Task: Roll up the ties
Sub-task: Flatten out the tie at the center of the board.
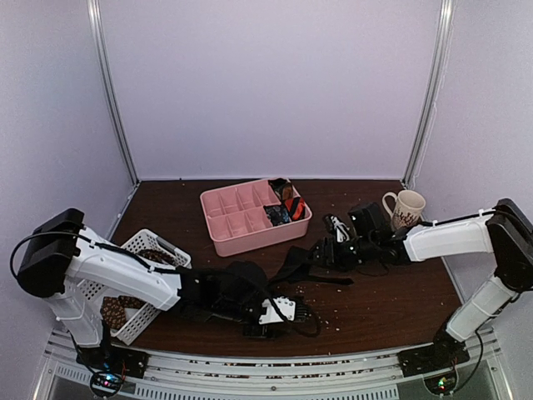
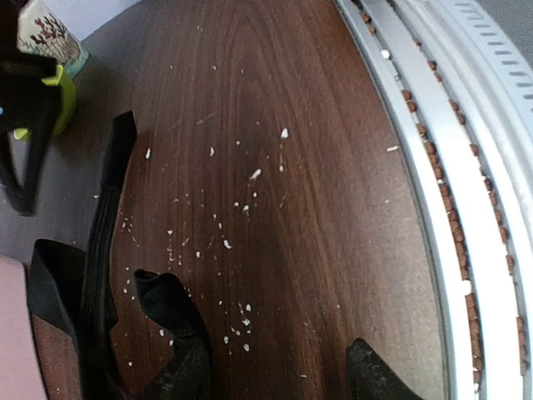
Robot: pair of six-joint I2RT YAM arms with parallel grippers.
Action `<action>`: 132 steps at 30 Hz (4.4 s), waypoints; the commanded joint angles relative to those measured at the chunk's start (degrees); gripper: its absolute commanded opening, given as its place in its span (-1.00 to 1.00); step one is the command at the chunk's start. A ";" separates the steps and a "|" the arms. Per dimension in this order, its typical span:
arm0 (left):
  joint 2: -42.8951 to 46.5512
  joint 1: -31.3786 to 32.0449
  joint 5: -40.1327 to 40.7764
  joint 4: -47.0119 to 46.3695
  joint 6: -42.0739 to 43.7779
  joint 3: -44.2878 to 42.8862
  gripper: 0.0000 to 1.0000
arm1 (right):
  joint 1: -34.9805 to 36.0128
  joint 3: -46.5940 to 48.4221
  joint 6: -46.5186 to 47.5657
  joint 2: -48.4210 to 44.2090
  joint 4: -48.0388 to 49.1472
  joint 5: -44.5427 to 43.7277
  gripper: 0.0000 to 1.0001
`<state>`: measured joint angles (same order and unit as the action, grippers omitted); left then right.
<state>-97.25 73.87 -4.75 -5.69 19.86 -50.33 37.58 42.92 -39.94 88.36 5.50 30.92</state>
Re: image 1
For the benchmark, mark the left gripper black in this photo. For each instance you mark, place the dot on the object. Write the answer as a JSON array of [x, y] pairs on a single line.
[[256, 332]]

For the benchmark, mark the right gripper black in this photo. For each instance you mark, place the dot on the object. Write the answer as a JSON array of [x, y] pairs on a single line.
[[333, 259]]

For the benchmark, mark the black necktie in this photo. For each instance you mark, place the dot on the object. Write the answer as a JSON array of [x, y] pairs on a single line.
[[295, 268]]

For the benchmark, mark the white perforated plastic basket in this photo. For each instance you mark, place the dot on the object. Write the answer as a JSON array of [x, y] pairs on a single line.
[[102, 273]]

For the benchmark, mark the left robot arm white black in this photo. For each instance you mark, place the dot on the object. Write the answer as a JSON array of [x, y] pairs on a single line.
[[39, 264]]

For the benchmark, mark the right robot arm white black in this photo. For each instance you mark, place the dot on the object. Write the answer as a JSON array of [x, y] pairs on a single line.
[[502, 232]]

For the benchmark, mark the rolled orange black tie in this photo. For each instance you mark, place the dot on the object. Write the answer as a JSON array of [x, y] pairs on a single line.
[[295, 208]]

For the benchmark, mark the rolled blue patterned tie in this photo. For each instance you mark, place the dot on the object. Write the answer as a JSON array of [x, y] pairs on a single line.
[[277, 214]]

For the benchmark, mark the pink divided organizer tray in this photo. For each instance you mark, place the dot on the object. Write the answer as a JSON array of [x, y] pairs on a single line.
[[237, 217]]

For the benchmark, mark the rolled brown tie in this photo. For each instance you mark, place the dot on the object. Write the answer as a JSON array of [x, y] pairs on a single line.
[[282, 188]]

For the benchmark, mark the white patterned mug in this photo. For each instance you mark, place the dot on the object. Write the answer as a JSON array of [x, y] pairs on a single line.
[[404, 208]]

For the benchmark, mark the brown patterned necktie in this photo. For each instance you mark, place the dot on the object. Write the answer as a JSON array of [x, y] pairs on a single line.
[[114, 309]]

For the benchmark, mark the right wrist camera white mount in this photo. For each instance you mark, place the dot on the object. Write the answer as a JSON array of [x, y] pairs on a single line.
[[337, 228]]

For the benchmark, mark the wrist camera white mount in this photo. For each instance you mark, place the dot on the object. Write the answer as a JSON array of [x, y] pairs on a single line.
[[337, 228], [293, 310]]

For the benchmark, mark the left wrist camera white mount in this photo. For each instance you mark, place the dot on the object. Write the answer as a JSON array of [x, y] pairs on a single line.
[[293, 310]]

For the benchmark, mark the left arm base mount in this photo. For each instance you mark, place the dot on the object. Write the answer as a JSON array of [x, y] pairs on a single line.
[[131, 363]]

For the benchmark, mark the aluminium front rail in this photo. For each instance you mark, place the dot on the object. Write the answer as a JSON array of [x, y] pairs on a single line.
[[363, 375]]

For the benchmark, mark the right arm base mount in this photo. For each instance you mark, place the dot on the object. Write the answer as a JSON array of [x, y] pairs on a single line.
[[430, 358]]

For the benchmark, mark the right aluminium frame post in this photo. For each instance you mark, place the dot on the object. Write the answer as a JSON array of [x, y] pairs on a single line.
[[435, 79]]

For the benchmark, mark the aluminium frame post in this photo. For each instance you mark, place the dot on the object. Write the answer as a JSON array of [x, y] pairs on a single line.
[[98, 34], [435, 79]]

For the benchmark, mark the left aluminium frame post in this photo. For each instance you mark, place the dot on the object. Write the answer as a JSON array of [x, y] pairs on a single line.
[[98, 34]]

